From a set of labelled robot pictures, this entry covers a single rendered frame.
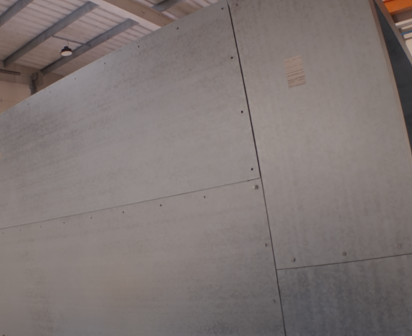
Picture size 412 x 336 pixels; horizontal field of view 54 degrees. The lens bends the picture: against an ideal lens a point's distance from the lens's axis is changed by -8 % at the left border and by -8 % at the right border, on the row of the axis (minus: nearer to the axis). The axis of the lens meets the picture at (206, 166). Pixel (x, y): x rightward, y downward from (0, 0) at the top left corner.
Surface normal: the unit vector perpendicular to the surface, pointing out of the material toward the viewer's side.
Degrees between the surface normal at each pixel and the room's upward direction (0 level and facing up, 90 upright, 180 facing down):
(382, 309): 90
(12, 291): 90
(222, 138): 90
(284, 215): 90
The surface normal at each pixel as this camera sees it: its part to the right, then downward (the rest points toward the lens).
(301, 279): -0.55, -0.01
